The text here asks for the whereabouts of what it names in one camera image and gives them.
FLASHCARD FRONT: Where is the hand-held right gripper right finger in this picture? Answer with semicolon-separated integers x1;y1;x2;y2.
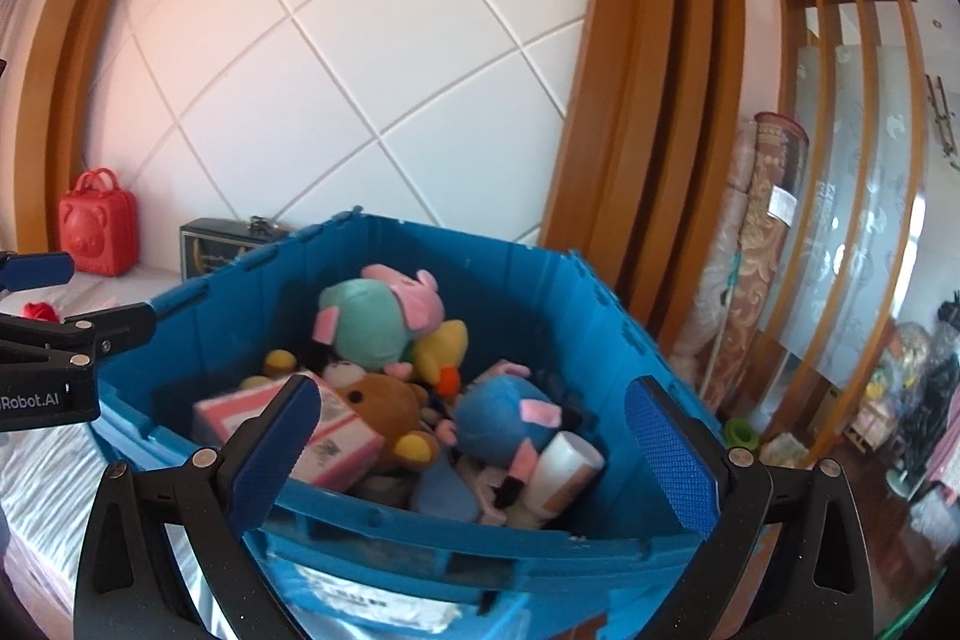
625;376;878;640

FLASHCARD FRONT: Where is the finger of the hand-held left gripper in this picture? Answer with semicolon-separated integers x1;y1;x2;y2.
0;302;158;367
0;250;76;296

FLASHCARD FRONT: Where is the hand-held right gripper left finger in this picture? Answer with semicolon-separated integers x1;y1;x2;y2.
73;376;323;640

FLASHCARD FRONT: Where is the pink tissue pack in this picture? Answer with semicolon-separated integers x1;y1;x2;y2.
193;370;385;492

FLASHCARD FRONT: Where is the blue plastic crate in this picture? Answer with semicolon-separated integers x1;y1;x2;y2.
86;206;758;640

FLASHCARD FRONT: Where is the red bear-shaped case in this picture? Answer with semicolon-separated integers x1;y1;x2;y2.
58;169;140;276

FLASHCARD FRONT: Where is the white cup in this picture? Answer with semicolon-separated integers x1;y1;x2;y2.
521;430;607;522

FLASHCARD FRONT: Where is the brown bear plush toy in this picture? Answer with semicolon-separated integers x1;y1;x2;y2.
322;361;443;476

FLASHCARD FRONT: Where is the dark gift bag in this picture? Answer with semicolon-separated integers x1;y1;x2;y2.
180;214;290;283

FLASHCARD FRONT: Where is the green pink plush toy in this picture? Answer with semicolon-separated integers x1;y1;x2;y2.
313;265;447;367

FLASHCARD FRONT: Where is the blue felt piece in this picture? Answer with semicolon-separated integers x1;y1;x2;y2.
409;460;482;522

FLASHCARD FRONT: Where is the black white plush toy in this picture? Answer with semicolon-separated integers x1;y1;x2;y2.
457;456;548;530

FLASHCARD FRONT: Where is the pink rolled carpet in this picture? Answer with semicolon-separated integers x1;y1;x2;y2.
670;119;758;382

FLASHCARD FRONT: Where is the blue plush toy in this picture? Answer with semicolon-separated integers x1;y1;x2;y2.
450;361;565;483

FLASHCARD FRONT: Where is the yellow duck plush toy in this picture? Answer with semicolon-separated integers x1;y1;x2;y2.
409;319;470;401

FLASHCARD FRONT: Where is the patterned rolled carpet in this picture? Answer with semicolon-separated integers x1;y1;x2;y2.
731;111;811;420

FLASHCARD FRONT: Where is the wooden frosted glass divider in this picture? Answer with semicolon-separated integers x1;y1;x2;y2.
750;0;931;435

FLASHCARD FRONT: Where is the wooden slat wall panel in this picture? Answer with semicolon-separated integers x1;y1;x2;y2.
540;0;753;341

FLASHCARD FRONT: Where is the metal door handle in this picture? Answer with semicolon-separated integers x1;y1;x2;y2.
926;74;960;170

